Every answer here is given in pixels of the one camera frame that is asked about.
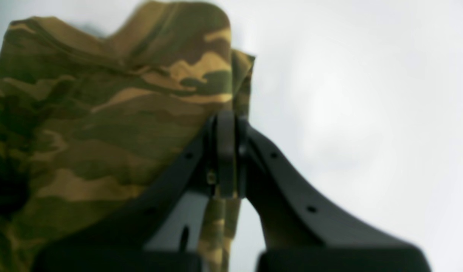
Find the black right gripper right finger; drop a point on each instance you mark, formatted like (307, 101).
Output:
(304, 231)

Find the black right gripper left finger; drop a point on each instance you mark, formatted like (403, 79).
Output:
(158, 231)

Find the camouflage t-shirt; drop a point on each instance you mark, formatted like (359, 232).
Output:
(88, 123)

